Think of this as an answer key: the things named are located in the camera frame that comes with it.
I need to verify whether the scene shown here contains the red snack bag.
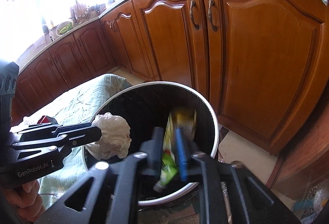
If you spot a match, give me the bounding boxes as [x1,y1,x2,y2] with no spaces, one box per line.
[37,116,58,124]

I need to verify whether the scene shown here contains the green yellow snack wrapper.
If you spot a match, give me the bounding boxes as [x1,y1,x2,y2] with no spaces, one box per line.
[153,107,197,192]

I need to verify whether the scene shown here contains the white paper ball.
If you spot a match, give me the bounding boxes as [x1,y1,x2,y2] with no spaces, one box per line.
[85,112,132,161]

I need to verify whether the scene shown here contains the white rimmed black trash bin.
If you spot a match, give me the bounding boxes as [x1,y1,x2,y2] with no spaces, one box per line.
[95,81,220,210]

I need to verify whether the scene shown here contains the wooden kitchen base cabinets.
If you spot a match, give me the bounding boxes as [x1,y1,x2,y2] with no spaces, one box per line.
[12,0,328,154]

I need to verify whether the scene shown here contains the person's left hand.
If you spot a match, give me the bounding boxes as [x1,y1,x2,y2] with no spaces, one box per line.
[2,180,45,222]

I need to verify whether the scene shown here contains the green floral tablecloth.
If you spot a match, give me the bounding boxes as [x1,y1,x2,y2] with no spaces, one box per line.
[14,74,131,208]

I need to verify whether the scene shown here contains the bowl of green vegetables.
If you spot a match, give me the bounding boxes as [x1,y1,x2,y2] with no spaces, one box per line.
[56,19,74,36]

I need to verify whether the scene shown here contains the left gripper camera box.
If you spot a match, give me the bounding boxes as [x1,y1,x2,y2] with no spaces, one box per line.
[0,60,19,126]

